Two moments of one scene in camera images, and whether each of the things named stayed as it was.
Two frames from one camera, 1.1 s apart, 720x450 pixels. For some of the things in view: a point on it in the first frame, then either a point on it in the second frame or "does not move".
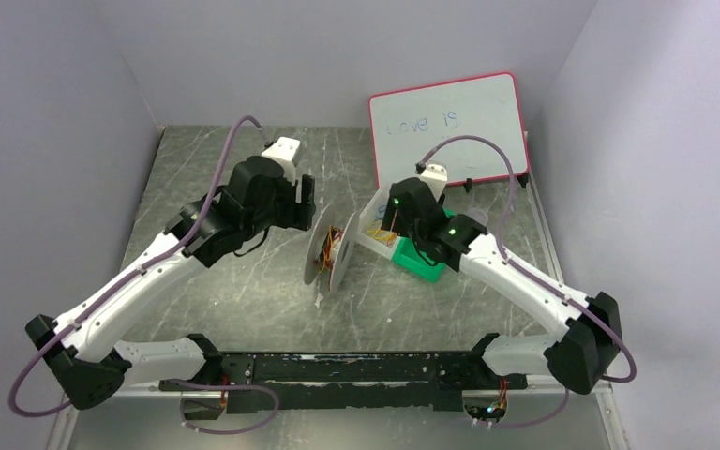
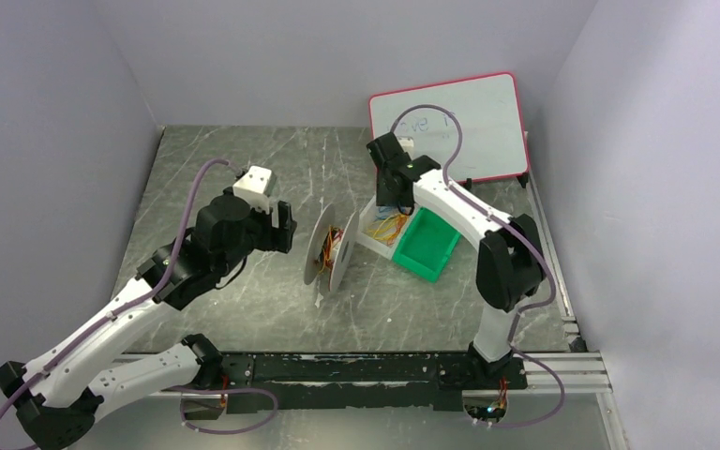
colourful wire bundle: (377, 232) does not move
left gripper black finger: (304, 211) → (282, 235)
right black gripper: (416, 229) → (394, 188)
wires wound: (324, 258) does not move
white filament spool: (331, 249) does not move
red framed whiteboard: (406, 124) does not move
